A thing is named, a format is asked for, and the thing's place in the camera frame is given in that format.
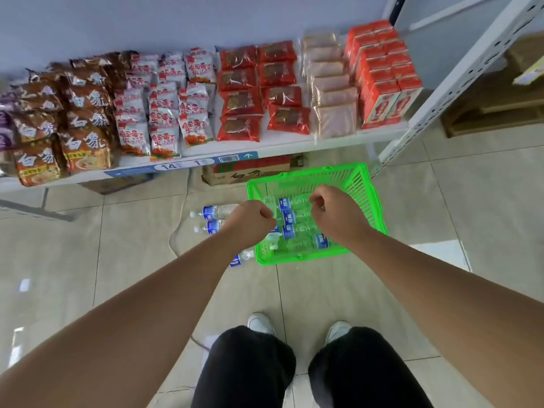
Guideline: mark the person's left hand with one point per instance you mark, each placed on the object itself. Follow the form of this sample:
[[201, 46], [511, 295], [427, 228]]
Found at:
[[248, 225]]

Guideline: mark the person's right hand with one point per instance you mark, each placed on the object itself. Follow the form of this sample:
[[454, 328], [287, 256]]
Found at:
[[340, 216]]

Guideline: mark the person's left fingers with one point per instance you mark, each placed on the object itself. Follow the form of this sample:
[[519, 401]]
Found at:
[[267, 214]]

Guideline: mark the person's right fingers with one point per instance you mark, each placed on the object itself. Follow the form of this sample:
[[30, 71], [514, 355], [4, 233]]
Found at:
[[317, 203]]

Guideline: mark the person's left forearm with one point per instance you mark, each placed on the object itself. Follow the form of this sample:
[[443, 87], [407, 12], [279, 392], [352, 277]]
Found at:
[[127, 322]]

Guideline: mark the person's right forearm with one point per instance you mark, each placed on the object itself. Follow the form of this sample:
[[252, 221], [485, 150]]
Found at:
[[459, 318]]

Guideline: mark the clear water bottle blue label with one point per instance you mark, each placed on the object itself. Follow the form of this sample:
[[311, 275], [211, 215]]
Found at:
[[240, 258], [284, 203], [289, 231], [212, 227], [289, 217], [321, 241], [209, 212]]

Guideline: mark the green plastic shopping basket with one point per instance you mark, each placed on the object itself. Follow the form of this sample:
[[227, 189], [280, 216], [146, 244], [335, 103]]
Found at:
[[361, 186]]

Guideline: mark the printed cardboard box red top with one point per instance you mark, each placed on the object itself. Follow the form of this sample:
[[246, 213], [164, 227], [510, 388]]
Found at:
[[238, 172]]

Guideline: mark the blue shelf label strip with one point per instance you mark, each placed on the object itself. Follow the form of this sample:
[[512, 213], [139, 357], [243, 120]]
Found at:
[[242, 157]]

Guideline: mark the white metal shelf rack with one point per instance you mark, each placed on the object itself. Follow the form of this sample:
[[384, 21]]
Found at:
[[297, 143]]

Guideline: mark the row of clear beige packets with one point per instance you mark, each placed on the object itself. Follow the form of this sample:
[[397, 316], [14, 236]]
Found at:
[[333, 97]]

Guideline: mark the person's left white shoe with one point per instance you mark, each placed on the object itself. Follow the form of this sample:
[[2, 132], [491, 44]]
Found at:
[[260, 322]]

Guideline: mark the person's white shoe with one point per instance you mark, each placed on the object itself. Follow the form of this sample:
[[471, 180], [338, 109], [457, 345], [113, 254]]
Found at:
[[338, 331], [260, 322]]

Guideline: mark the stack of red snack packets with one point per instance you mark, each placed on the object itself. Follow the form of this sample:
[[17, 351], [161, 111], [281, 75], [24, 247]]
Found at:
[[255, 93]]

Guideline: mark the person's right white shoe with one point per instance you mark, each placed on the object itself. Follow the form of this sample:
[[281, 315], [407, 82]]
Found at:
[[338, 331]]

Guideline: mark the stack of red white cartons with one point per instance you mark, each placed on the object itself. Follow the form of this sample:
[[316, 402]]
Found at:
[[382, 76]]

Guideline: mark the stack of white red noodle packets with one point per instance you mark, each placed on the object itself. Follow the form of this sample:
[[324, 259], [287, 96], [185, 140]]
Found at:
[[163, 106]]

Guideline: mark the black trousers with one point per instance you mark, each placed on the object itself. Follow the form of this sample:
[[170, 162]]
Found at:
[[250, 369]]

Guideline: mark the flat brown cardboard pile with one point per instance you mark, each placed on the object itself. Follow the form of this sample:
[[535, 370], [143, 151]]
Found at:
[[493, 106]]

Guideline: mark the stack of brown noodle packets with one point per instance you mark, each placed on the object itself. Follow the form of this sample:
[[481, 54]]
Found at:
[[85, 123]]

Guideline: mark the brown cardboard box with label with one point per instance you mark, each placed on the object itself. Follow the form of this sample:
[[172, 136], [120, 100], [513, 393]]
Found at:
[[525, 55]]

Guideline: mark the stack of purple noodle packets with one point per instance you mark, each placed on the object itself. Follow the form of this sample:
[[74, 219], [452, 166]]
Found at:
[[5, 135]]

